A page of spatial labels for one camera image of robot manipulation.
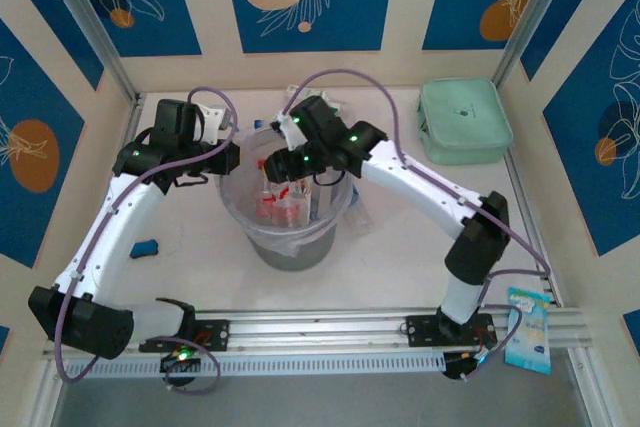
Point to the small bottle red cap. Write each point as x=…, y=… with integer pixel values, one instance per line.
x=264, y=208

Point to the small clear bottle green cap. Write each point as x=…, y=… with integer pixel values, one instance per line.
x=334, y=102

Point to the clear bottle red label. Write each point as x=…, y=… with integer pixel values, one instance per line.
x=290, y=217

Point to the clear bottle green white label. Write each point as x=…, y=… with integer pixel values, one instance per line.
x=294, y=92

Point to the Pepsi bottle blue label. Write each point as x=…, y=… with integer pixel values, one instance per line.
x=361, y=212

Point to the grey translucent waste bin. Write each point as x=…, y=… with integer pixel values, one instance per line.
x=290, y=257

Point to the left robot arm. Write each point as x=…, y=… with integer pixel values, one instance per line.
x=115, y=232

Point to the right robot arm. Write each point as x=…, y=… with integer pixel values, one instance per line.
x=425, y=187

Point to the small blue cloth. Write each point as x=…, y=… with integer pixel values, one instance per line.
x=145, y=248

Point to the mint green zip bag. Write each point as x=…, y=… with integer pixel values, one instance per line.
x=465, y=122

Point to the blue wet wipes packet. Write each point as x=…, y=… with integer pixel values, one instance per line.
x=527, y=342

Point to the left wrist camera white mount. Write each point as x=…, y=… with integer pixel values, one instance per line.
x=210, y=117

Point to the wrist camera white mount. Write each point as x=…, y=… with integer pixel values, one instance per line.
x=210, y=117
x=286, y=131

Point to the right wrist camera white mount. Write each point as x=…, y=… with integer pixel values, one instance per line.
x=286, y=131

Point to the aluminium frame post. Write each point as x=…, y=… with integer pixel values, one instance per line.
x=85, y=17
x=537, y=12

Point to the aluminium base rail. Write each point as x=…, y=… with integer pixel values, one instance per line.
x=320, y=327

